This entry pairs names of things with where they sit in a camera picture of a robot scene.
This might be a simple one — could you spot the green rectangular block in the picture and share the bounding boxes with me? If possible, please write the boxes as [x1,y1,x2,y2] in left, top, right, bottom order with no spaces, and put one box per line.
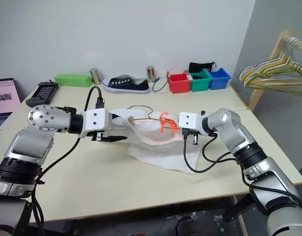
[54,73,91,88]

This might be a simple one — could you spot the dark rounded shape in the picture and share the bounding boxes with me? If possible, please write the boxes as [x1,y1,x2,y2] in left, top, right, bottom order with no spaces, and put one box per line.
[177,216,206,236]

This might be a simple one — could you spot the wooden hanger with wire hook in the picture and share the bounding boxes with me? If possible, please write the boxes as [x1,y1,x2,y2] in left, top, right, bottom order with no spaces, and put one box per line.
[127,105,179,131]

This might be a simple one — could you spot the white cloth garment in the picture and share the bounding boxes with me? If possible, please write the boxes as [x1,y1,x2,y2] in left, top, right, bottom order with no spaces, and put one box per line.
[109,107,202,175]

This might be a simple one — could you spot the blue plastic bin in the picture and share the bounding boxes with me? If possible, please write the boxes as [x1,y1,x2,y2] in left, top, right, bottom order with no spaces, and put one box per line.
[207,67,232,90]

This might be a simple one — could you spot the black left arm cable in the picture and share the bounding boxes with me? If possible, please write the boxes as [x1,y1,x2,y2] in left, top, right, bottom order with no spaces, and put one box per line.
[30,85,105,236]

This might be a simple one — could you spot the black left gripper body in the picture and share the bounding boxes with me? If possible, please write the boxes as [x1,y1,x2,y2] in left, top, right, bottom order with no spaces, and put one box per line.
[91,112,115,143]

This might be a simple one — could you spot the black table leg frame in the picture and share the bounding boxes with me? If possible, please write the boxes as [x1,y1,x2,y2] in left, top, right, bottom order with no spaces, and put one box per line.
[223,194,255,222]

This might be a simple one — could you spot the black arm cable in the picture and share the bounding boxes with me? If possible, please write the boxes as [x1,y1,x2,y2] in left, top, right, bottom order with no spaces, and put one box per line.
[30,85,105,236]
[183,130,302,214]

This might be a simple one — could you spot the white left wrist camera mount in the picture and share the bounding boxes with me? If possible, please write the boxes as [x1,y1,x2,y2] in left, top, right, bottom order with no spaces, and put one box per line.
[79,109,112,138]

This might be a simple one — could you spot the black drawstring pouch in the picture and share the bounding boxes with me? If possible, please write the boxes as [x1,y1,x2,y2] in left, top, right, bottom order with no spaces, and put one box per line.
[189,61,217,74]

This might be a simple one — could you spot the silver metal cylinder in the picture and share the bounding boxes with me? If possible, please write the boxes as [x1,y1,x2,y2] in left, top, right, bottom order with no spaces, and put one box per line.
[89,68,102,86]
[146,65,156,83]

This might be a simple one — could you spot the open laptop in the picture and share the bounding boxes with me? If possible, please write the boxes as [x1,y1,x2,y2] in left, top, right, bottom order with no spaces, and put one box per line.
[0,78,22,137]

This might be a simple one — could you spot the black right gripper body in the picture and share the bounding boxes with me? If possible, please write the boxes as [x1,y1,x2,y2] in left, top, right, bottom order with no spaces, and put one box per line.
[181,129,201,147]

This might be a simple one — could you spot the blue cable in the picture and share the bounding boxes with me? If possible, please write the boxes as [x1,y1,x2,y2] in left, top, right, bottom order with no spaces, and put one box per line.
[152,77,170,93]

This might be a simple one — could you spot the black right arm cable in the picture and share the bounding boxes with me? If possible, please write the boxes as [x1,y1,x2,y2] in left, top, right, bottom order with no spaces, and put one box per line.
[183,130,302,214]

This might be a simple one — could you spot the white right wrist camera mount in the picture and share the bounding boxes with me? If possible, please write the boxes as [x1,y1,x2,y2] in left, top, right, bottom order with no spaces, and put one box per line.
[178,112,203,131]

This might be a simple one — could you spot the green plastic bin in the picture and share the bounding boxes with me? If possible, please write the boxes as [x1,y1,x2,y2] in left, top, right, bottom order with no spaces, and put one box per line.
[187,68,212,92]

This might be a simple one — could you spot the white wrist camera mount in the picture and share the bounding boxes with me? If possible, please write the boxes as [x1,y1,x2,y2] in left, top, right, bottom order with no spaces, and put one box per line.
[79,109,112,138]
[178,112,203,131]

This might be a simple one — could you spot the black and white sneaker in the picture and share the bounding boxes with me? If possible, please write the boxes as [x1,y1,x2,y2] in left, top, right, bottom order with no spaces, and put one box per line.
[101,76,151,94]

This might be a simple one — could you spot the black handheld controller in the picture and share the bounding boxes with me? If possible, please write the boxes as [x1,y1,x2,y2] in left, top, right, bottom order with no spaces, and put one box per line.
[25,82,59,108]

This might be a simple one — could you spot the red plastic bin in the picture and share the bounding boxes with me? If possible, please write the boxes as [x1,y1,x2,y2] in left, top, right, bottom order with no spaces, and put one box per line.
[166,70,192,94]

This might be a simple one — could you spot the wooden clothes rack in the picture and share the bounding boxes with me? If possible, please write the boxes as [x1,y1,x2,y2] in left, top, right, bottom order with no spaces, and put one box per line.
[247,29,302,111]

